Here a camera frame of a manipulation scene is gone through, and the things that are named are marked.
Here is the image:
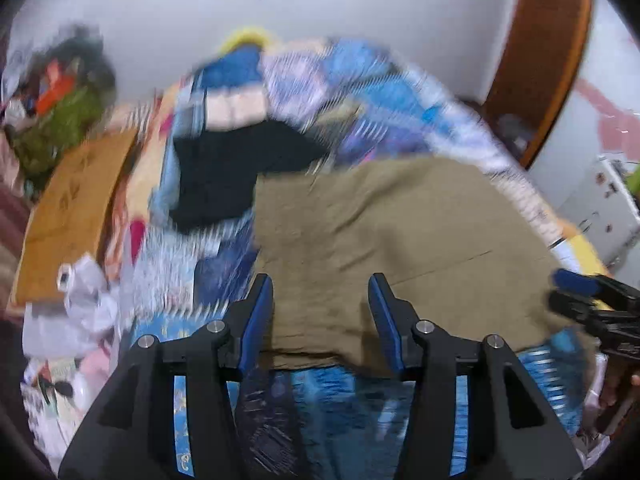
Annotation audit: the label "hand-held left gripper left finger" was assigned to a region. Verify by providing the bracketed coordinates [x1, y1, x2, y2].
[58, 273, 275, 480]

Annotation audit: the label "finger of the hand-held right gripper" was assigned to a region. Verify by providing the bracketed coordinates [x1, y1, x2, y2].
[548, 268, 640, 356]

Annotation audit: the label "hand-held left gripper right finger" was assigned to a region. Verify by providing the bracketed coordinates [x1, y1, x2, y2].
[368, 273, 585, 480]

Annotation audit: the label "olive green pants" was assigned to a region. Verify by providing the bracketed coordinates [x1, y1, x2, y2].
[252, 156, 593, 376]

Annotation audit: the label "person's right hand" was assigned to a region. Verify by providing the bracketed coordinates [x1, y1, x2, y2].
[597, 357, 640, 411]

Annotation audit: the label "blue patterned blanket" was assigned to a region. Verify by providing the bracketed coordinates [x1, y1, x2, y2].
[107, 36, 608, 480]

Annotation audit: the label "grey cabinet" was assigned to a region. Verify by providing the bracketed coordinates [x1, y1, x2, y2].
[556, 155, 640, 267]

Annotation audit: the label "black garment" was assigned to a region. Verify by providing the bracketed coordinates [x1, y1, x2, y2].
[170, 119, 337, 233]

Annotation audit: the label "white plastic bag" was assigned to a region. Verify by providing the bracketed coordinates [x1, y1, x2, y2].
[21, 254, 132, 361]

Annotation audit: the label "brown cardboard box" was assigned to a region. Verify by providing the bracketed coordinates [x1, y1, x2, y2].
[9, 129, 140, 307]

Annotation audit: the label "blue and pink folded cloth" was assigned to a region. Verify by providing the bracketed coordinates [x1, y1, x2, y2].
[192, 46, 272, 130]

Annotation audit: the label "wooden door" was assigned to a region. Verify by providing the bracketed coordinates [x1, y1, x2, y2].
[482, 0, 595, 170]

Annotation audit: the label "yellow pillow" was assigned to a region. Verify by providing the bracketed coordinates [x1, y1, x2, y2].
[219, 25, 277, 55]

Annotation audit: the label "pile of clothes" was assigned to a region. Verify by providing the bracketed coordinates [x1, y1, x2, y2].
[0, 24, 118, 201]

